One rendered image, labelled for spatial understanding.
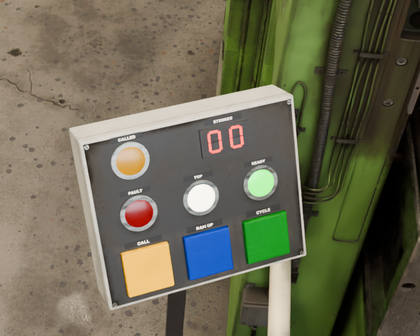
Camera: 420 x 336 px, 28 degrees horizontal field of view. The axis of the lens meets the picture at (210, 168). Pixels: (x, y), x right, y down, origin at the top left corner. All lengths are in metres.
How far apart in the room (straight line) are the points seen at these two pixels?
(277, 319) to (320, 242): 0.25
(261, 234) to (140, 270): 0.20
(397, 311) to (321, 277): 0.31
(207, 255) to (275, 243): 0.12
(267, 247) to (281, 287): 0.40
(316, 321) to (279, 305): 0.43
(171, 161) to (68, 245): 1.35
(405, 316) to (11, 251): 1.29
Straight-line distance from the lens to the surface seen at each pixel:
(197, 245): 1.31
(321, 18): 1.41
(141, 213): 1.26
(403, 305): 1.71
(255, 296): 2.00
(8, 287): 2.51
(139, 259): 1.29
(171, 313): 1.69
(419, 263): 1.59
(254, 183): 1.31
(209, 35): 3.25
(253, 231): 1.33
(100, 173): 1.23
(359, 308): 2.02
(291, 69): 1.49
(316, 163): 1.63
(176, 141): 1.25
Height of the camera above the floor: 2.09
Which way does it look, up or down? 49 degrees down
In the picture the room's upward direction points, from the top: 6 degrees clockwise
